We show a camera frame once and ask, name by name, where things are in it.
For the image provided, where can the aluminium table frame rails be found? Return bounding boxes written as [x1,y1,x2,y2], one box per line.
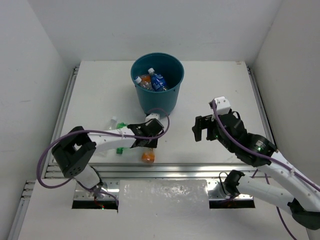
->
[7,63,300,236]

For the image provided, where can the clear bottle white cap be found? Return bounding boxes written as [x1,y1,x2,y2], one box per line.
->
[134,76,154,92]

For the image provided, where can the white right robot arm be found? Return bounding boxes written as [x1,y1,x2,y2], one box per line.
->
[192,110,320,231]

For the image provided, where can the crushed green plastic bottle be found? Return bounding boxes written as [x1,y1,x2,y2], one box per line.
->
[116,122,128,155]

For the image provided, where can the teal plastic bin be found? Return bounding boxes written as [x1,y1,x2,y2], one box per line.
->
[130,52,185,114]

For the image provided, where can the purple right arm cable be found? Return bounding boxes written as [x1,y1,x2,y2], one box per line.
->
[208,98,320,240]

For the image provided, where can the clear bottle far left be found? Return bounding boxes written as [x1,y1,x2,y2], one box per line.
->
[95,116,118,158]

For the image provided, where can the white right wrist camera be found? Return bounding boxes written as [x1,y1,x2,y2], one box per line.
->
[213,96,231,115]

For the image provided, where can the orange bottle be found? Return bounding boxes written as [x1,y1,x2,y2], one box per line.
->
[139,74,151,86]
[141,148,155,164]

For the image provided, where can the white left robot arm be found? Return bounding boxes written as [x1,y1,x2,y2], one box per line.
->
[51,118,164,190]

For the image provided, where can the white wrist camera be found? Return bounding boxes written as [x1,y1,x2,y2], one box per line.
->
[213,96,231,115]
[145,113,160,122]

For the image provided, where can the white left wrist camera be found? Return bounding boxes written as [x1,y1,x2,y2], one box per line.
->
[145,113,160,122]

